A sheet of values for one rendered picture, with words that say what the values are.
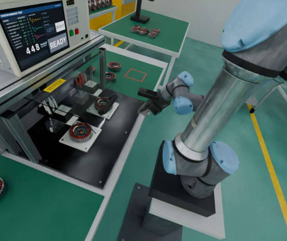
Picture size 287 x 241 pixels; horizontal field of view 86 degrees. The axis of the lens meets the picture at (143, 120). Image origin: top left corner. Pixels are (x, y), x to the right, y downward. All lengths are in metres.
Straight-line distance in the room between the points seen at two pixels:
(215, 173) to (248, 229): 1.33
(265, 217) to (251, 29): 1.89
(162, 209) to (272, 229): 1.46
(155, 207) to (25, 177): 0.56
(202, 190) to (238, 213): 1.21
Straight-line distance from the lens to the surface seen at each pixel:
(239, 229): 1.85
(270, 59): 0.36
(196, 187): 0.70
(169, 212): 0.76
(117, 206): 1.50
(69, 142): 0.83
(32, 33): 0.67
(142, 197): 1.52
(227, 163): 0.58
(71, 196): 0.75
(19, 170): 0.86
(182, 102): 0.62
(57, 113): 0.78
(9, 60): 0.65
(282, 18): 0.34
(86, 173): 0.75
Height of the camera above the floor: 1.45
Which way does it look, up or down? 45 degrees down
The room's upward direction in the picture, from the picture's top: 15 degrees clockwise
